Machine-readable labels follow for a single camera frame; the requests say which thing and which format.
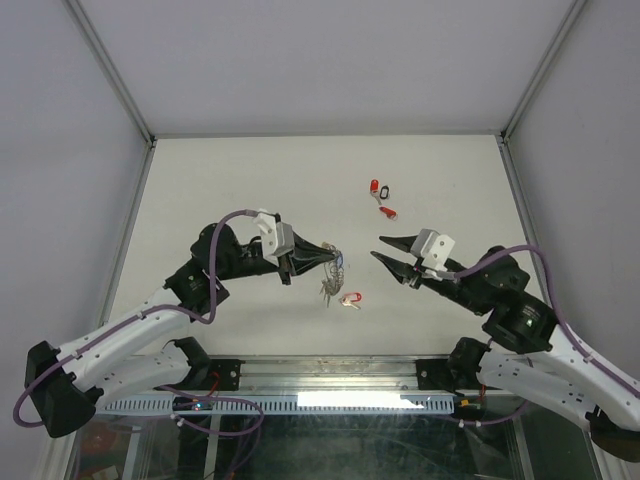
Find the red tag key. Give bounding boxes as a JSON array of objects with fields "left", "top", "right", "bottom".
[
  {"left": 369, "top": 179, "right": 382, "bottom": 205},
  {"left": 339, "top": 292, "right": 362, "bottom": 310}
]

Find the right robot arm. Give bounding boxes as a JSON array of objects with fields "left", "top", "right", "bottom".
[{"left": 372, "top": 229, "right": 639, "bottom": 463}]

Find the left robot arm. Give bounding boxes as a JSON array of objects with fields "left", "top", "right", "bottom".
[{"left": 13, "top": 211, "right": 339, "bottom": 438}]

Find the red tag with ring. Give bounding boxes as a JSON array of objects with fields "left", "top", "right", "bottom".
[{"left": 379, "top": 206, "right": 398, "bottom": 220}]

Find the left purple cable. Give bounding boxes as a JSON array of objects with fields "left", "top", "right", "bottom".
[{"left": 12, "top": 208, "right": 264, "bottom": 439}]

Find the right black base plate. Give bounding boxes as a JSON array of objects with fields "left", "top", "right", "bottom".
[{"left": 415, "top": 358, "right": 479, "bottom": 393}]

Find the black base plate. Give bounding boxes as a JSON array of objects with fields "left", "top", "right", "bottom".
[
  {"left": 170, "top": 357, "right": 244, "bottom": 392},
  {"left": 415, "top": 358, "right": 479, "bottom": 393}
]

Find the aluminium mounting rail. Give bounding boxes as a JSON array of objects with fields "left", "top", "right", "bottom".
[{"left": 62, "top": 352, "right": 601, "bottom": 396}]

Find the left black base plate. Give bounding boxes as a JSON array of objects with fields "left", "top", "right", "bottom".
[{"left": 170, "top": 357, "right": 244, "bottom": 392}]

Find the white slotted cable duct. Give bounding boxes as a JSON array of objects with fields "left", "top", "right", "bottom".
[{"left": 98, "top": 391, "right": 454, "bottom": 417}]

